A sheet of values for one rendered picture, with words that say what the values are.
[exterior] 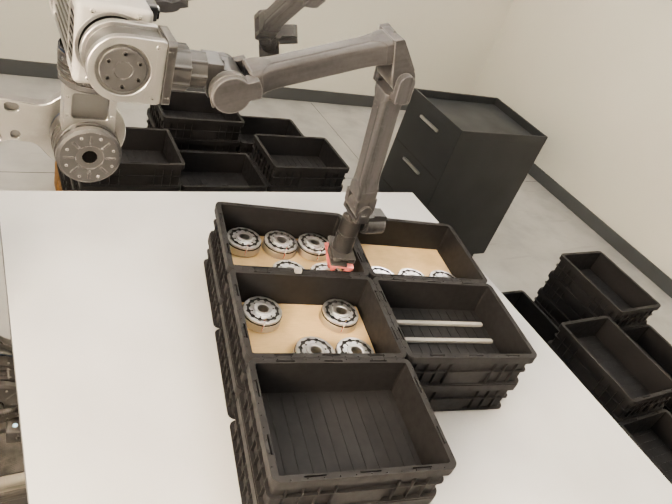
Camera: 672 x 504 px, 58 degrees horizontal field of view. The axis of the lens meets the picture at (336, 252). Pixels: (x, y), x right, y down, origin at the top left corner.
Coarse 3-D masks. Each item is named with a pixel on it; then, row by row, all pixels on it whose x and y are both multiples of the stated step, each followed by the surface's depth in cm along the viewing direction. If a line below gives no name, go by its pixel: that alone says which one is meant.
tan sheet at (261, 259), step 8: (232, 256) 174; (256, 256) 177; (264, 256) 178; (296, 256) 183; (240, 264) 172; (248, 264) 173; (256, 264) 174; (264, 264) 175; (272, 264) 176; (304, 264) 181; (312, 264) 182
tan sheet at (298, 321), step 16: (288, 304) 165; (288, 320) 160; (304, 320) 162; (256, 336) 152; (272, 336) 153; (288, 336) 155; (304, 336) 157; (320, 336) 158; (336, 336) 160; (352, 336) 162; (368, 336) 164; (256, 352) 147; (272, 352) 149; (288, 352) 150
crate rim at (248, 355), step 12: (288, 276) 159; (300, 276) 160; (312, 276) 161; (324, 276) 162; (336, 276) 164; (348, 276) 166; (360, 276) 167; (372, 288) 165; (240, 300) 145; (240, 312) 142; (384, 312) 158; (240, 324) 139; (240, 336) 138; (396, 336) 152
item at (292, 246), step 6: (270, 234) 183; (276, 234) 183; (282, 234) 184; (288, 234) 185; (270, 240) 180; (294, 240) 184; (270, 246) 178; (276, 246) 179; (282, 246) 179; (288, 246) 180; (294, 246) 181; (282, 252) 178; (288, 252) 179
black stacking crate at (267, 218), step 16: (224, 208) 176; (240, 208) 178; (240, 224) 181; (256, 224) 183; (272, 224) 185; (288, 224) 186; (304, 224) 188; (320, 224) 190; (336, 224) 191; (224, 272) 161; (224, 288) 162
